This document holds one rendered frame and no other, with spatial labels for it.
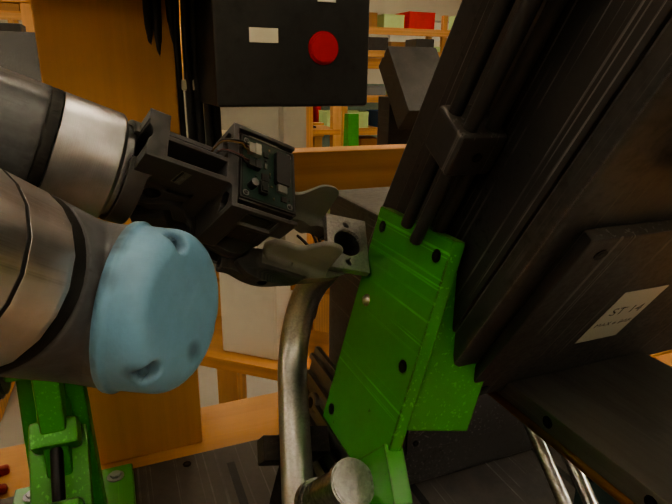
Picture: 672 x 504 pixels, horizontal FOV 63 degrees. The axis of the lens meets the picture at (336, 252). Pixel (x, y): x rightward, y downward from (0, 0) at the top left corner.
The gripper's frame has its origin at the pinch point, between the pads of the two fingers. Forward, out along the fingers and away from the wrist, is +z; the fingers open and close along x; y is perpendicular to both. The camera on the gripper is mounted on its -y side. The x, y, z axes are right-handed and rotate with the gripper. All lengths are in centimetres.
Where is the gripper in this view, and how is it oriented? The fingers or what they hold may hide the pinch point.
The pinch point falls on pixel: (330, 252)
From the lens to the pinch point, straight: 50.2
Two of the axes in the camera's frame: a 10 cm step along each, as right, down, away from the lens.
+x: -0.6, -8.8, 4.6
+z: 7.9, 2.4, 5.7
